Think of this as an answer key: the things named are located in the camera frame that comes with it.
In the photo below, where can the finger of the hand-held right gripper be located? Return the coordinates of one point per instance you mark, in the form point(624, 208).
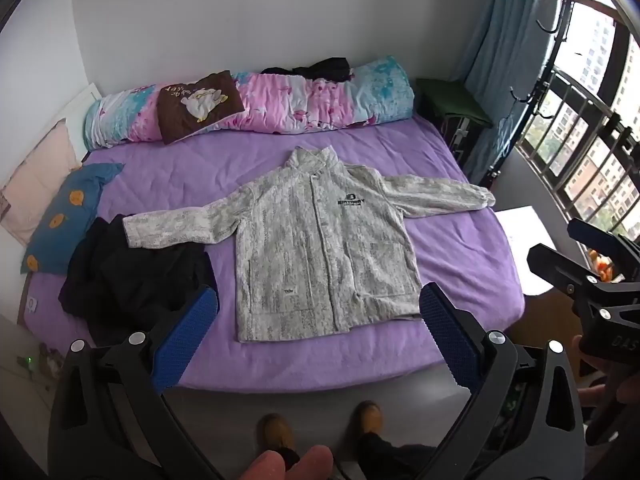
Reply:
point(555, 266)
point(587, 232)

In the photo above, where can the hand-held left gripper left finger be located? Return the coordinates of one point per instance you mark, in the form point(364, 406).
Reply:
point(186, 342)

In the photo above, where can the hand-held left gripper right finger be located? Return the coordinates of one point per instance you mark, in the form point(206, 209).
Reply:
point(449, 340)

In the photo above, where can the grey white fleece jacket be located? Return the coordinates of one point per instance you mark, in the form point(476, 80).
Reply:
point(320, 245)

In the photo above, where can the black clothes heap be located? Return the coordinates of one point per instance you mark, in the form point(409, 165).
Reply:
point(320, 69)

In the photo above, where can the person's right hand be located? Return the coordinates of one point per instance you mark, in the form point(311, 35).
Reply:
point(592, 394)

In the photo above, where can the person's left hand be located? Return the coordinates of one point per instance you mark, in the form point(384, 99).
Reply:
point(272, 465)

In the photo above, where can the orange object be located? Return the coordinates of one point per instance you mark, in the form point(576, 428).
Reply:
point(602, 265)

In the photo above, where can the white side table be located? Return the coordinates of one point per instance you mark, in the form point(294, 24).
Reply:
point(530, 240)

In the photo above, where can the black garment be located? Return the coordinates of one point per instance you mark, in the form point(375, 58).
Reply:
point(130, 275)

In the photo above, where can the metal window railing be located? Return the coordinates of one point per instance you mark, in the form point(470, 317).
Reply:
point(575, 135)

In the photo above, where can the bed with purple sheet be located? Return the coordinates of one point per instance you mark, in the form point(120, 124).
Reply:
point(450, 240)

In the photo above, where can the brown shoe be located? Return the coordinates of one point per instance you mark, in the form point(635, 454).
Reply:
point(277, 432)
point(366, 417)

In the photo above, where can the person's dark trouser leg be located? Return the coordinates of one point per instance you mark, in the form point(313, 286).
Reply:
point(390, 457)

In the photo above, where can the floor clutter with green light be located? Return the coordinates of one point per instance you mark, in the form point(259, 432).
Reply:
point(37, 362)

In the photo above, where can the blue pillow with orange print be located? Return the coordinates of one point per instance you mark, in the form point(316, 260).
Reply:
point(65, 220)

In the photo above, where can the green topped stool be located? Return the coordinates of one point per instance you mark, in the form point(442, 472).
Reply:
point(452, 102)

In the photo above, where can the blue curtain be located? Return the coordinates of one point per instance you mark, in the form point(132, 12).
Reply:
point(505, 60)

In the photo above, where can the pale pink pillow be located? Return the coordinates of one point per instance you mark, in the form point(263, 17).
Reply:
point(37, 185)

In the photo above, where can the coat rack with black hooks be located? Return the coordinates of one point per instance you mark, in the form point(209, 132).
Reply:
point(560, 15)

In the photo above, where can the brown duck print pillow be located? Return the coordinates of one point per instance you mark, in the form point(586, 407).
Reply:
point(197, 105)

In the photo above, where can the white headboard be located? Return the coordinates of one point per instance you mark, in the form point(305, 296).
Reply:
point(82, 110)

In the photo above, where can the rolled pink floral quilt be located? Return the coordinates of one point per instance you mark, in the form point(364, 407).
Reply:
point(310, 102)

